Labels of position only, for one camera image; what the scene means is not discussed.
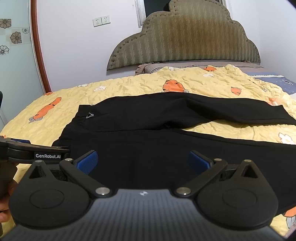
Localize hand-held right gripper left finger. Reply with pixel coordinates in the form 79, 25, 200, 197
28, 150, 112, 198

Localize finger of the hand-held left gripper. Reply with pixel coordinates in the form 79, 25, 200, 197
7, 146, 70, 166
0, 136, 32, 163

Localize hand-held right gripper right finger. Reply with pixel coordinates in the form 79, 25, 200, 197
174, 150, 259, 199

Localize black pants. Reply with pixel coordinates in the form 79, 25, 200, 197
53, 91, 296, 214

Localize person's left hand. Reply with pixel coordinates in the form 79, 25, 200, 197
0, 181, 18, 223

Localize glass door with flower stickers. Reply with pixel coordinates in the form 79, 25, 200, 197
0, 0, 50, 127

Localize yellow carrot print blanket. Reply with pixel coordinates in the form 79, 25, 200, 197
0, 64, 296, 237

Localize blue grey printed cloth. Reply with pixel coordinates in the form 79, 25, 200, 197
245, 71, 296, 96

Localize olive padded headboard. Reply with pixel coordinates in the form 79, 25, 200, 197
106, 0, 261, 71

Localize red brown door frame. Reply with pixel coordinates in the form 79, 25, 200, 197
31, 0, 52, 95

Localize window with white frame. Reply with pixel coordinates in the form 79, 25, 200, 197
134, 0, 228, 29

